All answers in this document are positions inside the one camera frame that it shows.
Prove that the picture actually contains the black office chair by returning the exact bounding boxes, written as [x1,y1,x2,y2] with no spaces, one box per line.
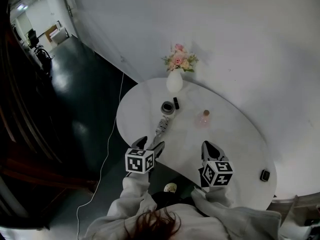
[26,28,39,49]

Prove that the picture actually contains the dark wooden cabinet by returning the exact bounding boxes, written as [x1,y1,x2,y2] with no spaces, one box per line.
[0,0,100,230]

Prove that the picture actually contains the round grey jar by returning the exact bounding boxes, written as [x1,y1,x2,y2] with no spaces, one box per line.
[160,100,175,116]

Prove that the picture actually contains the white box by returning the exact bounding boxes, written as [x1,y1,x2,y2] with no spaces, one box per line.
[49,25,69,45]

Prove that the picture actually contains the person's grey hoodie torso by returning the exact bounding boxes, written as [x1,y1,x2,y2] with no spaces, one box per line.
[83,201,283,240]

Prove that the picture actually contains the person's black trousers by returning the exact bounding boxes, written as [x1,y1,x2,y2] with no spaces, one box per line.
[150,190,198,208]

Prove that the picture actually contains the pink flower bouquet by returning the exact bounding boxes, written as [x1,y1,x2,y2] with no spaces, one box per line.
[161,43,200,73]

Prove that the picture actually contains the pink glass bottle with cork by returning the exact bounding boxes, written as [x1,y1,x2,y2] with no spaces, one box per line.
[194,109,212,130]

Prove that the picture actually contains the white floor cable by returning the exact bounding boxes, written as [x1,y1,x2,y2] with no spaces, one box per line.
[76,71,125,240]

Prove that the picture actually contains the small black square device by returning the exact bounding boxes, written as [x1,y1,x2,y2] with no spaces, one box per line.
[259,169,271,183]

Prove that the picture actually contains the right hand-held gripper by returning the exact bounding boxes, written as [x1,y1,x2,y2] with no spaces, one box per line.
[198,140,235,188]

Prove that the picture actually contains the cream clog shoe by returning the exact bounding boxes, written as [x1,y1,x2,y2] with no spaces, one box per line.
[163,182,179,193]

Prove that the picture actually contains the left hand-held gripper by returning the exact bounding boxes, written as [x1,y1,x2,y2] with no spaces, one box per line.
[124,135,166,179]

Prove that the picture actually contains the white door with handle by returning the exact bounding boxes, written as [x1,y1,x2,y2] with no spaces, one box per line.
[60,0,79,39]

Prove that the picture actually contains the white table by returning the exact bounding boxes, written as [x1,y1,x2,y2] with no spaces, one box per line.
[116,77,278,211]

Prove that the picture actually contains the person's left forearm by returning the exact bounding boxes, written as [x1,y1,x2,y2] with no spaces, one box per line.
[119,175,158,211]

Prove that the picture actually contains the white ceramic vase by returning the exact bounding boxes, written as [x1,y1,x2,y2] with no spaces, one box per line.
[166,68,184,93]

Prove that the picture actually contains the person's right forearm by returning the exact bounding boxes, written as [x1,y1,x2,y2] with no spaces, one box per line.
[190,185,236,210]

